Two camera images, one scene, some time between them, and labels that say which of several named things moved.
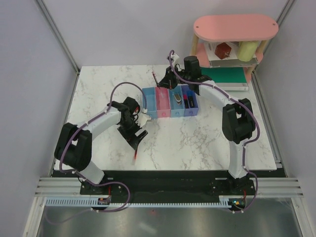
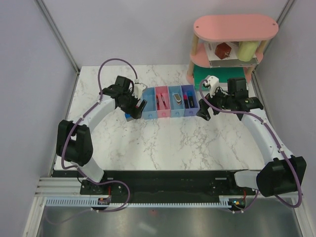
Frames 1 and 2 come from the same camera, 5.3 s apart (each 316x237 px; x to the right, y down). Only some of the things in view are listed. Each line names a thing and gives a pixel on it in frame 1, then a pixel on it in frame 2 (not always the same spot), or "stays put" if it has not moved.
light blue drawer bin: (151, 96) stays put
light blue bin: (177, 110) stays put
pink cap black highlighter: (185, 101) stays put
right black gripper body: (173, 79) to (220, 100)
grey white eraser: (177, 98) stays put
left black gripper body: (128, 130) to (130, 101)
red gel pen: (155, 78) to (163, 101)
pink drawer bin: (163, 98) stays put
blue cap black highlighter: (191, 96) stays put
